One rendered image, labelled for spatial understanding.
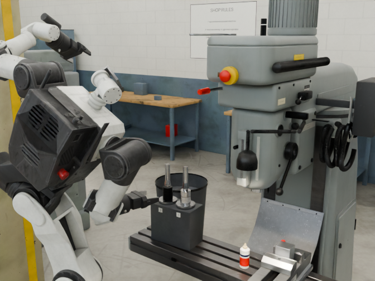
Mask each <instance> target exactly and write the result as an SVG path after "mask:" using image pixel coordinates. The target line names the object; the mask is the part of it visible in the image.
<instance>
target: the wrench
mask: <svg viewBox="0 0 375 281"><path fill-rule="evenodd" d="M236 35H237V34H236V33H190V34H189V36H236Z"/></svg>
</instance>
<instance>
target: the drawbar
mask: <svg viewBox="0 0 375 281"><path fill-rule="evenodd" d="M261 24H267V19H266V18H261ZM266 28H267V25H261V33H260V36H266Z"/></svg>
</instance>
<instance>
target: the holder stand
mask: <svg viewBox="0 0 375 281"><path fill-rule="evenodd" d="M151 239H153V240H156V241H160V242H162V243H165V244H169V245H172V246H175V247H178V248H182V249H185V250H188V251H190V250H191V249H193V248H194V247H195V246H197V245H198V244H199V243H200V242H202V240H203V205H202V204H198V203H195V202H194V201H192V200H191V204H189V205H182V204H181V203H180V199H179V198H177V197H175V196H173V199H172V200H170V201H165V200H163V196H161V197H160V198H159V202H157V203H155V204H152V205H151Z"/></svg>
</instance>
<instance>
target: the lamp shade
mask: <svg viewBox="0 0 375 281"><path fill-rule="evenodd" d="M236 168H237V169H239V170H241V171H255V170H257V168H258V159H257V156H256V154H255V153H254V152H253V151H251V150H249V151H246V150H243V151H241V152H240V153H239V154H238V157H237V161H236Z"/></svg>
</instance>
